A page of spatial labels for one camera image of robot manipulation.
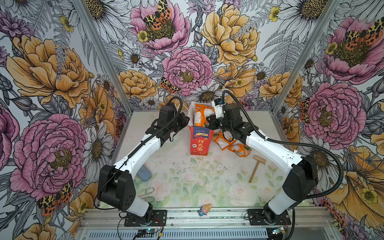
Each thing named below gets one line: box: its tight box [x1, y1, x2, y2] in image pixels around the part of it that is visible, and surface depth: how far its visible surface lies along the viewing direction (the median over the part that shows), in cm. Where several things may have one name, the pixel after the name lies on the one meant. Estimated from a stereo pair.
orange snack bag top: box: [193, 103, 215, 127], surface depth 84 cm
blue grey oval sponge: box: [136, 164, 152, 182], surface depth 89 cm
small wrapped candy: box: [197, 203, 212, 217], surface depth 76 cm
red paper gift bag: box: [188, 102, 214, 156], surface depth 87 cm
